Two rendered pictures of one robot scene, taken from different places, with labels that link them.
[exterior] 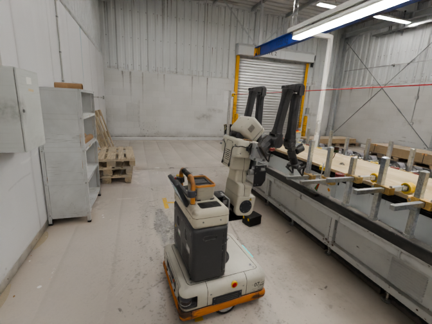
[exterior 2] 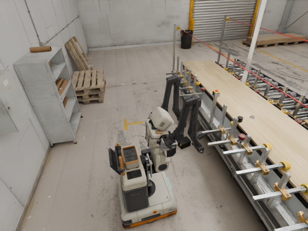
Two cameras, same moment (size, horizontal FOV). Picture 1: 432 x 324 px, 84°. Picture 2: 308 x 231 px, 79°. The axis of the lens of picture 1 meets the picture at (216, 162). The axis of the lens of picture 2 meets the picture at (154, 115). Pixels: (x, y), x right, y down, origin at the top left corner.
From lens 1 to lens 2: 1.03 m
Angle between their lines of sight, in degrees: 23
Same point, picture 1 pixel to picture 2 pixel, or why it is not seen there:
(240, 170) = (156, 147)
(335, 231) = not seen: hidden behind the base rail
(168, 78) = not seen: outside the picture
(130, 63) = not seen: outside the picture
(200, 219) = (126, 187)
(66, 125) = (44, 87)
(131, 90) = (100, 5)
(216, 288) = (143, 214)
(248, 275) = (164, 206)
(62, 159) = (48, 109)
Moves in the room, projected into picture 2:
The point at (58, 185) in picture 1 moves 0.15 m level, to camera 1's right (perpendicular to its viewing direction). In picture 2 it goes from (50, 124) to (58, 125)
